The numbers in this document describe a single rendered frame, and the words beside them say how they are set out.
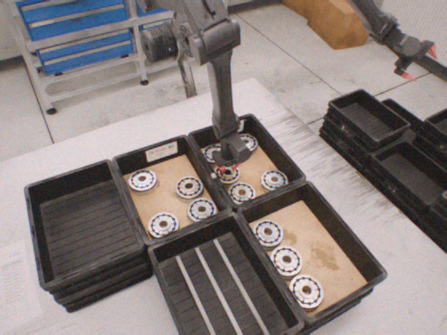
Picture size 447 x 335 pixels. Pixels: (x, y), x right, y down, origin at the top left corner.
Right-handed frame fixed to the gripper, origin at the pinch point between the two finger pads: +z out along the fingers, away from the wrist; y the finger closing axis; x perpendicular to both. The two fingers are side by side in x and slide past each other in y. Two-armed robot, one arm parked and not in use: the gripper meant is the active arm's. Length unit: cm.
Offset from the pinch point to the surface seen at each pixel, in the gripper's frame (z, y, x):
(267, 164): 4.2, 17.7, -1.4
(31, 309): 17, -78, -10
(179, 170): 4.0, -14.6, 11.8
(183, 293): 4.3, -33.5, -33.4
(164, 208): 4.0, -26.7, -2.3
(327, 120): 39, 93, 36
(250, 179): 4.2, 7.6, -5.0
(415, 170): 50, 122, -15
